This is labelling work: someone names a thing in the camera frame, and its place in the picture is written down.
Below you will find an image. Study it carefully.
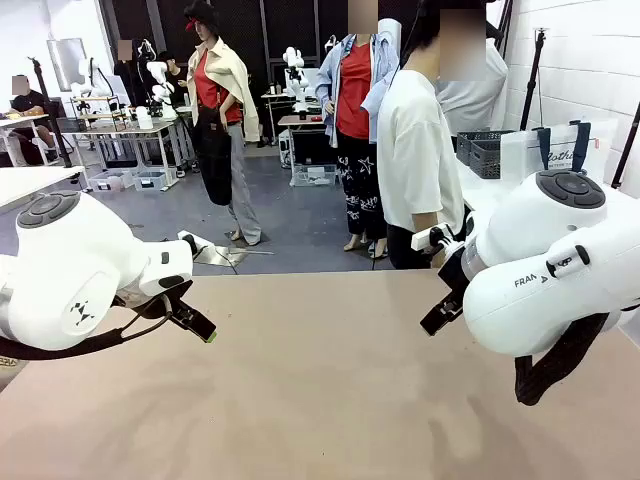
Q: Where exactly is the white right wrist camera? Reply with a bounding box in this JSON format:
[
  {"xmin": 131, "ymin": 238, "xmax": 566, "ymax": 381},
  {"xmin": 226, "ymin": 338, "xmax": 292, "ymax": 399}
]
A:
[{"xmin": 410, "ymin": 226, "xmax": 464, "ymax": 258}]

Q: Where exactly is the long grey work table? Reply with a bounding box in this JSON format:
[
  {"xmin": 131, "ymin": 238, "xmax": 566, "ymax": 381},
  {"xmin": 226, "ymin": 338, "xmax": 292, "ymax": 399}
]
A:
[{"xmin": 72, "ymin": 117, "xmax": 194, "ymax": 189}]

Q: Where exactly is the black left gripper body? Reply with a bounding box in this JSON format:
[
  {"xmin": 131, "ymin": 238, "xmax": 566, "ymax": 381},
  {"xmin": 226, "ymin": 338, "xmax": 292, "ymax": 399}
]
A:
[{"xmin": 114, "ymin": 279, "xmax": 194, "ymax": 318}]

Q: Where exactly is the grey wall panel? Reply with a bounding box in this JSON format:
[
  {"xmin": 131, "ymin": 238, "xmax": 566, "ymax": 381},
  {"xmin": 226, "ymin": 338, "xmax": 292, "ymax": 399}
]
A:
[{"xmin": 46, "ymin": 37, "xmax": 89, "ymax": 94}]

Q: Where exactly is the clear plastic storage bin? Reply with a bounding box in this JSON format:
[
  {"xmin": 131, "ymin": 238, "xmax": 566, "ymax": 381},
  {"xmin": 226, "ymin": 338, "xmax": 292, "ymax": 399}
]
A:
[
  {"xmin": 291, "ymin": 163, "xmax": 338, "ymax": 188},
  {"xmin": 133, "ymin": 169, "xmax": 169, "ymax": 193},
  {"xmin": 87, "ymin": 169, "xmax": 134, "ymax": 194}
]

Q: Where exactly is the white desk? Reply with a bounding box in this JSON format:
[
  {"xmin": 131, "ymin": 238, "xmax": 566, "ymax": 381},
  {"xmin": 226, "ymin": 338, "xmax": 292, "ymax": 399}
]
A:
[{"xmin": 0, "ymin": 165, "xmax": 87, "ymax": 207}]

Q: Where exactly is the person in white t-shirt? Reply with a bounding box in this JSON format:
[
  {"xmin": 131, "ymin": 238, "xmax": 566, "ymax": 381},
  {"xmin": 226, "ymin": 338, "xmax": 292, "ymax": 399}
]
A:
[{"xmin": 375, "ymin": 0, "xmax": 509, "ymax": 271}]

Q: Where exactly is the mannequin with blue shirt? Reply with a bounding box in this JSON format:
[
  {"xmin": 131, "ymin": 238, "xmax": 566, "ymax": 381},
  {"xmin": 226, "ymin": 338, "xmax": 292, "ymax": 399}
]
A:
[{"xmin": 314, "ymin": 0, "xmax": 401, "ymax": 260}]

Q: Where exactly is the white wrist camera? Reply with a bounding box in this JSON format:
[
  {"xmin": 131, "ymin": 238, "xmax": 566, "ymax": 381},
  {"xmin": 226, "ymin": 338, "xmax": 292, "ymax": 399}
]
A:
[
  {"xmin": 177, "ymin": 229, "xmax": 217, "ymax": 259},
  {"xmin": 410, "ymin": 226, "xmax": 464, "ymax": 258}
]

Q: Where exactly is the white side table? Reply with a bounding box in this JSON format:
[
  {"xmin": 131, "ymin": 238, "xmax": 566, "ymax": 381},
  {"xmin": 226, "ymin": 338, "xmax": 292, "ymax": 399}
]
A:
[{"xmin": 457, "ymin": 159, "xmax": 532, "ymax": 212}]

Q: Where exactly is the translucent white shopping bag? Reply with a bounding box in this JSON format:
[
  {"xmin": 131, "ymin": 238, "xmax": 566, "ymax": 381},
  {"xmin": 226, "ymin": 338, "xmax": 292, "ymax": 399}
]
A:
[{"xmin": 499, "ymin": 118, "xmax": 620, "ymax": 187}]

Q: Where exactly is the mannequin with cream jacket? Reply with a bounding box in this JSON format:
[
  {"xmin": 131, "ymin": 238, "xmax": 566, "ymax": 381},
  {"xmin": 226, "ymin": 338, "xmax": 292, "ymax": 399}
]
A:
[{"xmin": 183, "ymin": 0, "xmax": 264, "ymax": 247}]

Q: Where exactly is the metal floor plate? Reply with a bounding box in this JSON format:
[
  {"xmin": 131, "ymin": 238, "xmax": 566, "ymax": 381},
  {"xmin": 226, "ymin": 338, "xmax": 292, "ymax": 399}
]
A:
[{"xmin": 213, "ymin": 244, "xmax": 276, "ymax": 267}]

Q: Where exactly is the small brown-top table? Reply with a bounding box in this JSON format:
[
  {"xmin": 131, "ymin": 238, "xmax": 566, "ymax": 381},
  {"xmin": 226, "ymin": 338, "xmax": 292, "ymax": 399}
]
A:
[{"xmin": 277, "ymin": 113, "xmax": 332, "ymax": 169}]

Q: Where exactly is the person right forearm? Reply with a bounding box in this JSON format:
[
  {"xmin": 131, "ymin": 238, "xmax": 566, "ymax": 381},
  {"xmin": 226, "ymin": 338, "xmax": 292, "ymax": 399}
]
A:
[{"xmin": 411, "ymin": 209, "xmax": 446, "ymax": 237}]

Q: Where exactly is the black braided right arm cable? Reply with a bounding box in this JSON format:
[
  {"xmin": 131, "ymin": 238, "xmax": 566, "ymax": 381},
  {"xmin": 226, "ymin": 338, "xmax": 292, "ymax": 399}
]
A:
[{"xmin": 514, "ymin": 312, "xmax": 612, "ymax": 407}]

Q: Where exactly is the person with black cap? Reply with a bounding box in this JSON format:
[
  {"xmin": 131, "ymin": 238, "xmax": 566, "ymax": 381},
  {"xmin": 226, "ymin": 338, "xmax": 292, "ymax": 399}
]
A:
[{"xmin": 157, "ymin": 49, "xmax": 191, "ymax": 109}]

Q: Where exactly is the black tripod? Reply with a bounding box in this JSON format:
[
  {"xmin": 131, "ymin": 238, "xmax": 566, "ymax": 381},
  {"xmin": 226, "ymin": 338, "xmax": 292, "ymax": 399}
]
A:
[
  {"xmin": 611, "ymin": 99, "xmax": 640, "ymax": 190},
  {"xmin": 519, "ymin": 28, "xmax": 550, "ymax": 132},
  {"xmin": 27, "ymin": 56, "xmax": 74, "ymax": 169}
]

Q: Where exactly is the standing person in black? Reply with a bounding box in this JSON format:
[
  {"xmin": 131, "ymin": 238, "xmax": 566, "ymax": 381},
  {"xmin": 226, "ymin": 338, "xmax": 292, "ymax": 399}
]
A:
[{"xmin": 113, "ymin": 39, "xmax": 139, "ymax": 109}]

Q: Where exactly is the seated person in black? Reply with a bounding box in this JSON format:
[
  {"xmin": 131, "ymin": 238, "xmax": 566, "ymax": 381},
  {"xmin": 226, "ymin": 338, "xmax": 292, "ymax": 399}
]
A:
[{"xmin": 8, "ymin": 74, "xmax": 57, "ymax": 164}]

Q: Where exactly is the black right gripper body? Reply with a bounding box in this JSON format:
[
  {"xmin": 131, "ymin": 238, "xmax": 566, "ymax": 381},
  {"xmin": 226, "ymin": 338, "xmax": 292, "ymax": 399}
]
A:
[{"xmin": 437, "ymin": 247, "xmax": 470, "ymax": 302}]

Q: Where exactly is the dark grey plastic basket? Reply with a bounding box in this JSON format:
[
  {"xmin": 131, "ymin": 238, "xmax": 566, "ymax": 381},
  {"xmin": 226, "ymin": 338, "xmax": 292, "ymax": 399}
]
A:
[
  {"xmin": 455, "ymin": 129, "xmax": 516, "ymax": 166},
  {"xmin": 469, "ymin": 139, "xmax": 504, "ymax": 180}
]

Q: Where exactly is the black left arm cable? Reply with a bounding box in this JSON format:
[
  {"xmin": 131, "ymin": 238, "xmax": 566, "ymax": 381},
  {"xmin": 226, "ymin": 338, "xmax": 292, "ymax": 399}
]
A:
[{"xmin": 0, "ymin": 294, "xmax": 174, "ymax": 362}]

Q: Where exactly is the white office table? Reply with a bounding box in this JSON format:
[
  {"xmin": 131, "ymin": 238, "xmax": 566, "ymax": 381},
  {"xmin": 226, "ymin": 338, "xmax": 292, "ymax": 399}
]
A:
[{"xmin": 0, "ymin": 113, "xmax": 52, "ymax": 167}]

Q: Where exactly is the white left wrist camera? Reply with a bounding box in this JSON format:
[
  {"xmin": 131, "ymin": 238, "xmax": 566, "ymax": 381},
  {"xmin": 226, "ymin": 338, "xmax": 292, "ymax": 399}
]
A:
[{"xmin": 177, "ymin": 229, "xmax": 217, "ymax": 259}]

